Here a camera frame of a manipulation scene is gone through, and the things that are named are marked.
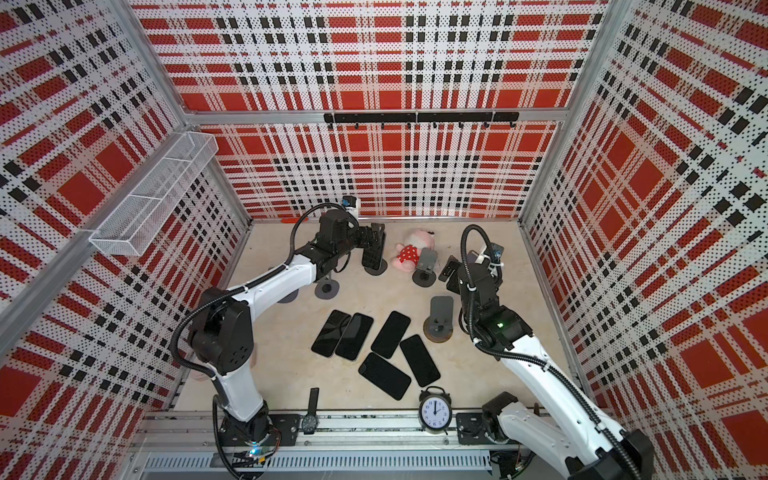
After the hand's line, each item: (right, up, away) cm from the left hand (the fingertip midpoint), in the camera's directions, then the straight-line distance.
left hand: (371, 228), depth 89 cm
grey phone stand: (-17, -20, +12) cm, 29 cm away
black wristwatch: (-14, -50, -14) cm, 54 cm away
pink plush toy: (+11, -8, +15) cm, 20 cm away
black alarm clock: (+18, -47, -14) cm, 52 cm away
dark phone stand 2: (+17, -15, +14) cm, 27 cm away
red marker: (-32, +7, +38) cm, 51 cm away
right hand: (+25, -11, -14) cm, 31 cm away
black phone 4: (+4, -42, -7) cm, 43 cm away
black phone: (-1, -8, +16) cm, 18 cm away
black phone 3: (+14, -38, -5) cm, 41 cm away
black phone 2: (+6, -33, +2) cm, 33 cm away
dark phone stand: (0, -15, +15) cm, 21 cm away
